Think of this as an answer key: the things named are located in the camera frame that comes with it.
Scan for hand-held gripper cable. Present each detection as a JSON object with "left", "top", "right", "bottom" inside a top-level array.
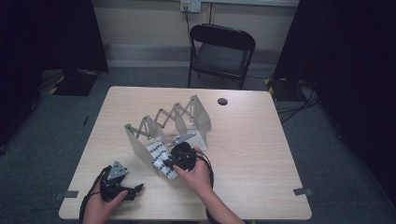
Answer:
[
  {"left": 194, "top": 149, "right": 219, "bottom": 224},
  {"left": 78, "top": 166, "right": 113, "bottom": 224}
]

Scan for white expandable metal book rack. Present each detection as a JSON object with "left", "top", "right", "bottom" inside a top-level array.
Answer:
[{"left": 123, "top": 94, "right": 213, "bottom": 178}]

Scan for right hand-held gripper cable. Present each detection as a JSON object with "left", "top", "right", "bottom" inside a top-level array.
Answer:
[{"left": 194, "top": 149, "right": 219, "bottom": 224}]

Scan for black stand base yellow stripes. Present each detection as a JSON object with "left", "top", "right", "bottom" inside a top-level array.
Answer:
[
  {"left": 264, "top": 76, "right": 300, "bottom": 102},
  {"left": 49, "top": 68, "right": 100, "bottom": 97}
]

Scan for white cloth with black print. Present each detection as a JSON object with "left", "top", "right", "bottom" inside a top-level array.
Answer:
[{"left": 145, "top": 139, "right": 178, "bottom": 180}]

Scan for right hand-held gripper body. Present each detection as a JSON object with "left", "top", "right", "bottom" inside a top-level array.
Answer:
[{"left": 167, "top": 133, "right": 198, "bottom": 172}]

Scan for black curtain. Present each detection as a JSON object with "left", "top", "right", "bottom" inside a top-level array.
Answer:
[
  {"left": 0, "top": 0, "right": 109, "bottom": 147},
  {"left": 273, "top": 0, "right": 396, "bottom": 197}
]

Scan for person's left hand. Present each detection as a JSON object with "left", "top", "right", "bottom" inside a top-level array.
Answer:
[{"left": 82, "top": 181, "right": 129, "bottom": 224}]

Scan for black cable from wall socket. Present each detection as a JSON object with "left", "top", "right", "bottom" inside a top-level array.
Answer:
[{"left": 183, "top": 5, "right": 194, "bottom": 63}]

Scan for black folding chair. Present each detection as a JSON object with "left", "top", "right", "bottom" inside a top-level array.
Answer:
[{"left": 187, "top": 22, "right": 257, "bottom": 91}]

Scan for left hand-held gripper cable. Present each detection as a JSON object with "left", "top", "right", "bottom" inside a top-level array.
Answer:
[{"left": 78, "top": 166, "right": 113, "bottom": 224}]

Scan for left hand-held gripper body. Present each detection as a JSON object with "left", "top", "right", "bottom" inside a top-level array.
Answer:
[{"left": 100, "top": 160, "right": 129, "bottom": 203}]

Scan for grey tape strip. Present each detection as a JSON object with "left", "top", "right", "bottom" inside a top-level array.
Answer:
[
  {"left": 53, "top": 189, "right": 79, "bottom": 201},
  {"left": 292, "top": 187, "right": 314, "bottom": 197}
]

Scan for black floor cables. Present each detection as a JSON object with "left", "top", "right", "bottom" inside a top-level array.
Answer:
[{"left": 275, "top": 78, "right": 321, "bottom": 125}]

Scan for white wall socket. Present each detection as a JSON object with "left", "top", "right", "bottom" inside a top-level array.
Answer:
[{"left": 179, "top": 0, "right": 203, "bottom": 14}]

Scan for person's right hand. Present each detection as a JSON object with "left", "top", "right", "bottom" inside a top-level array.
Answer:
[{"left": 172, "top": 147, "right": 215, "bottom": 197}]

